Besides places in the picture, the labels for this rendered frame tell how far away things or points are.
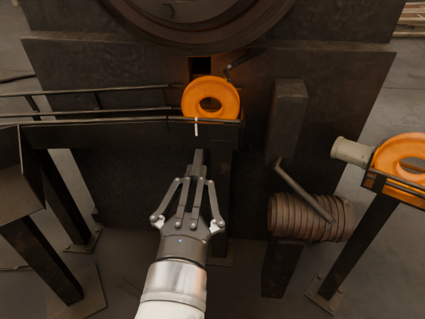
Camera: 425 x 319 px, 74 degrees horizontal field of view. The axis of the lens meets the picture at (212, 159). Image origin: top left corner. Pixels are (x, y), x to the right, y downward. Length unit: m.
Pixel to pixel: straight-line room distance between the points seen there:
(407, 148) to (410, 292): 0.84
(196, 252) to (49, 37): 0.70
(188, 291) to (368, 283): 1.07
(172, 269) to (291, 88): 0.51
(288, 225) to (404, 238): 0.88
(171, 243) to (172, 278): 0.05
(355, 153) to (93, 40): 0.72
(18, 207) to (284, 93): 0.68
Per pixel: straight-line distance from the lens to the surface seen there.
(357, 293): 1.35
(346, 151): 0.77
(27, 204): 0.80
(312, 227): 0.81
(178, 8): 0.55
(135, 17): 0.65
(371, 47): 0.83
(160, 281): 0.41
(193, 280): 0.41
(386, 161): 0.75
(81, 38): 0.87
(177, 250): 0.43
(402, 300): 1.42
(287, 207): 0.79
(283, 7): 0.63
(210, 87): 0.71
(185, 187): 0.51
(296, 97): 0.71
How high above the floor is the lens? 1.14
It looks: 43 degrees down
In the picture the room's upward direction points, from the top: straight up
